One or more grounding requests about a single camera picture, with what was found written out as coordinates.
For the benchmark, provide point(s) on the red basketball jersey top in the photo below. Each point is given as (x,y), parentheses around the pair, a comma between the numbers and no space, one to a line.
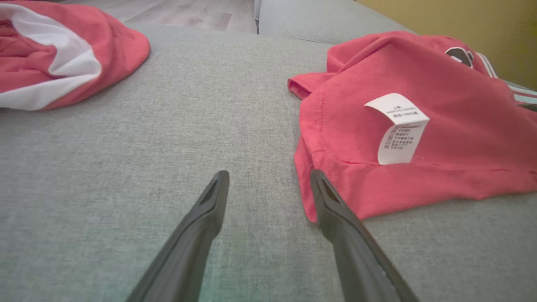
(461,138)

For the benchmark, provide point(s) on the red jersey number 23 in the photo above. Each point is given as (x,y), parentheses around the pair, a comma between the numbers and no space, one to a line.
(121,46)

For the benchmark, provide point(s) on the small grey sofa seat cushion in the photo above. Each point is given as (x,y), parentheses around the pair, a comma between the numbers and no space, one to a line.
(302,16)

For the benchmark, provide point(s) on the yellow sofa back cushion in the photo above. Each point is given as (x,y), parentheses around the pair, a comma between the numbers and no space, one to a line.
(461,25)

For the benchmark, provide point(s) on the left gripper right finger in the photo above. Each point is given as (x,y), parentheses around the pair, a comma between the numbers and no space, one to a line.
(361,264)

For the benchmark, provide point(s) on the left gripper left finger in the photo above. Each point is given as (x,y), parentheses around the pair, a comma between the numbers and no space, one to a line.
(184,260)

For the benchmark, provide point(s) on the grey and yellow sofa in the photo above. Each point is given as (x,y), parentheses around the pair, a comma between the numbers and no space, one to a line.
(126,167)

